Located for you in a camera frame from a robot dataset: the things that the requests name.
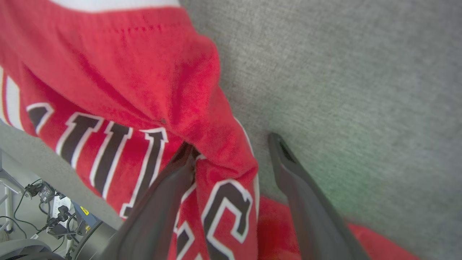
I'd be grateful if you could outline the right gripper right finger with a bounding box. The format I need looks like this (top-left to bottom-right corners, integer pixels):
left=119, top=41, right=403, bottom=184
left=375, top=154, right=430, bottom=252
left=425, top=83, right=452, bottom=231
left=268, top=132, right=369, bottom=260

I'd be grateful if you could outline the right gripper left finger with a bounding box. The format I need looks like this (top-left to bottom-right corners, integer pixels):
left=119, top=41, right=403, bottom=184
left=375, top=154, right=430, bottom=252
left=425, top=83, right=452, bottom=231
left=98, top=142, right=198, bottom=260

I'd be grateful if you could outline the red and white jersey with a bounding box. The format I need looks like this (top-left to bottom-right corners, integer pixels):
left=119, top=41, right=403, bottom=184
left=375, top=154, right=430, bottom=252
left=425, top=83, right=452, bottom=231
left=0, top=0, right=422, bottom=260

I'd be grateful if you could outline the grey metal cylinder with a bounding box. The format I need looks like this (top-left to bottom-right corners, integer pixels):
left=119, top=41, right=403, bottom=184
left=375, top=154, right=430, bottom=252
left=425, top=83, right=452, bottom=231
left=73, top=221, right=120, bottom=260

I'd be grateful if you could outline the blue box with yellow label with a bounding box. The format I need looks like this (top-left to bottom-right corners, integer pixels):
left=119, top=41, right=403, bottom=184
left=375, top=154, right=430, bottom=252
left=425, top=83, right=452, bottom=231
left=71, top=202, right=102, bottom=232

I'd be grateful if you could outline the white power strip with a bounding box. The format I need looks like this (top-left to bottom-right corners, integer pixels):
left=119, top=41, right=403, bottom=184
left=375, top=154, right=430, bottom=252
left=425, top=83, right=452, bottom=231
left=50, top=194, right=73, bottom=237

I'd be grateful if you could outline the black power adapter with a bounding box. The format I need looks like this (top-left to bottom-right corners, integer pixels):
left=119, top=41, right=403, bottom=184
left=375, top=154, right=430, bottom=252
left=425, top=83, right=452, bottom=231
left=25, top=182, right=55, bottom=203

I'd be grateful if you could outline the grey fabric sofa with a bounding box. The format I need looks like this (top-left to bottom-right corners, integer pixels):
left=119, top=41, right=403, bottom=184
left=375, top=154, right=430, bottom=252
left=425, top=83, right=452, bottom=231
left=0, top=0, right=462, bottom=260

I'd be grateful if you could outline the white metal frame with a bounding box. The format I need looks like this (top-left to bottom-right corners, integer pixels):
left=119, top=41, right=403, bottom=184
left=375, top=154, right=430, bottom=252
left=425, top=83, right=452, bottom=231
left=0, top=169, right=23, bottom=232

